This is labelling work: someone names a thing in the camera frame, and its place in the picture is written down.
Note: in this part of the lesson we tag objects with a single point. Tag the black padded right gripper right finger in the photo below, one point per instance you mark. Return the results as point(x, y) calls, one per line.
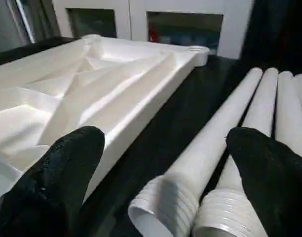
point(276, 187)

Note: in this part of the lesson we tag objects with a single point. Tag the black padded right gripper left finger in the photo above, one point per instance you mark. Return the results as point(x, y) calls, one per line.
point(49, 187)

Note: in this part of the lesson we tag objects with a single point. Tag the white plastic table top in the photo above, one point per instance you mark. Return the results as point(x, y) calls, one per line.
point(91, 81)

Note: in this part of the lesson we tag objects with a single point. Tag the grey curtain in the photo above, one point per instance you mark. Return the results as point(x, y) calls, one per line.
point(30, 17)

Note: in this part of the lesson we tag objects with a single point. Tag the red object behind glass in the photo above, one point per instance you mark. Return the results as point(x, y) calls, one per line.
point(152, 37)

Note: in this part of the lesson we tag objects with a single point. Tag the white cabinet with glass doors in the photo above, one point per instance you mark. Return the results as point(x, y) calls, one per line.
point(131, 17)

